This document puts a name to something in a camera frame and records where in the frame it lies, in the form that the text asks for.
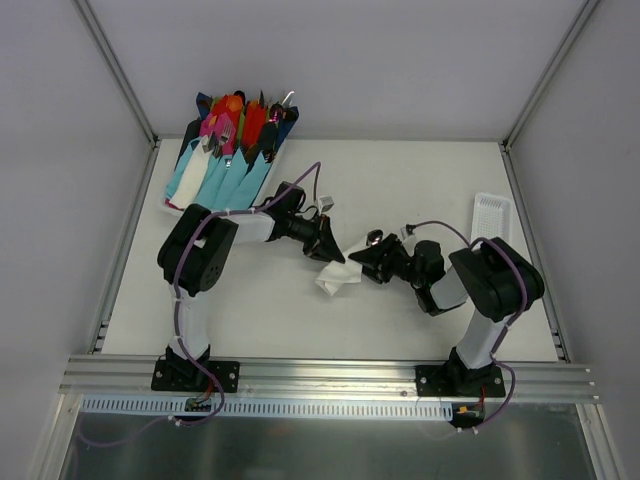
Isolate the silver spoon teal handle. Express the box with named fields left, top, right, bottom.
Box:
left=366, top=229, right=385, bottom=247

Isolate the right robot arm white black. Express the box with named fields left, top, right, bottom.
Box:
left=349, top=234, right=545, bottom=398

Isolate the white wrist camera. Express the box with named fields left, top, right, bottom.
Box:
left=399, top=224, right=415, bottom=242
left=315, top=196, right=334, bottom=214

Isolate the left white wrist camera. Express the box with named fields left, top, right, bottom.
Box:
left=315, top=196, right=334, bottom=214

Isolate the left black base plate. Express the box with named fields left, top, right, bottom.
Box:
left=150, top=357, right=240, bottom=393

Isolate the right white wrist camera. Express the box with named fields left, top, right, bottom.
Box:
left=399, top=224, right=415, bottom=242

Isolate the white slotted cable duct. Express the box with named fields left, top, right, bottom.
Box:
left=80, top=395, right=453, bottom=422

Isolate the aluminium mounting rail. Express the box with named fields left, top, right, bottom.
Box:
left=59, top=354, right=601, bottom=404

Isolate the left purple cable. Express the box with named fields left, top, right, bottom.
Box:
left=171, top=160, right=323, bottom=426

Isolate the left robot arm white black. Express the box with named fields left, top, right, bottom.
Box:
left=151, top=182, right=345, bottom=393

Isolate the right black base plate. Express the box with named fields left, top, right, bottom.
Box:
left=414, top=364, right=506, bottom=399

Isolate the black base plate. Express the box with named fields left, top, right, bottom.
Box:
left=150, top=357, right=240, bottom=393
left=414, top=364, right=506, bottom=399

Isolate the white paper napkin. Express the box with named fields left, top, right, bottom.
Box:
left=315, top=236, right=367, bottom=296

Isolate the white tray of rolled napkins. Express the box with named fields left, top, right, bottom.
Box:
left=160, top=90, right=299, bottom=216

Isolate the white perforated utensil tray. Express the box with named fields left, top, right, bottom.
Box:
left=471, top=192, right=513, bottom=243

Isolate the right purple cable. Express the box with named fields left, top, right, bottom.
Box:
left=405, top=219, right=529, bottom=436

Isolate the purple cable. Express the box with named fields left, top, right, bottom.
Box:
left=171, top=160, right=323, bottom=426
left=405, top=219, right=529, bottom=436

